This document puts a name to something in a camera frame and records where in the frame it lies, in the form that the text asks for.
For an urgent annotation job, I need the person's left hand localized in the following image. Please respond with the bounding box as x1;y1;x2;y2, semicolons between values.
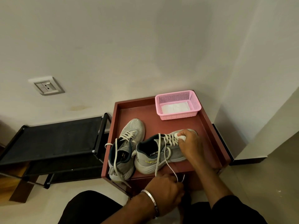
144;173;185;217

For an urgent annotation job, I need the reddish-brown side table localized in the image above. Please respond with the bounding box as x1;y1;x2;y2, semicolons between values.
101;90;232;198

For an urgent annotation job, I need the black shoe rack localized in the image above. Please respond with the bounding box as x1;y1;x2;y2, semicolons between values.
0;112;112;190

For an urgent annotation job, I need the stack of white wipes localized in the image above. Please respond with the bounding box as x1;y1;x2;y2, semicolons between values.
161;101;192;114

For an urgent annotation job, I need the brown wooden furniture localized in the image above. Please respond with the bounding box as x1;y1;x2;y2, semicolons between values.
0;144;39;206

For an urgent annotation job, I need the black skirting board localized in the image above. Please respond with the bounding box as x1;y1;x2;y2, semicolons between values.
211;123;268;166

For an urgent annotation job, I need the white wall socket plate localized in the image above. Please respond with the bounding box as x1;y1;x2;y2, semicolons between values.
28;76;65;96

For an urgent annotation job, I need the silver bracelet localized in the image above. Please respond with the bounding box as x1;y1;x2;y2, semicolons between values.
141;189;160;219

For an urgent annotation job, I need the grey sneaker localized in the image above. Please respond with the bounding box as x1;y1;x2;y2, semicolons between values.
132;129;198;184
104;118;145;188

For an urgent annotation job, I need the pink plastic basket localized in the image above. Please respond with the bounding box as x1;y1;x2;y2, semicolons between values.
155;90;202;121

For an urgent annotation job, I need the person's right hand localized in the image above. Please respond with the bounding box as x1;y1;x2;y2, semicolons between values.
177;129;206;167

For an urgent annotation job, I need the person's right forearm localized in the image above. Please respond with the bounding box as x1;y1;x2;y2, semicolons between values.
192;158;234;209

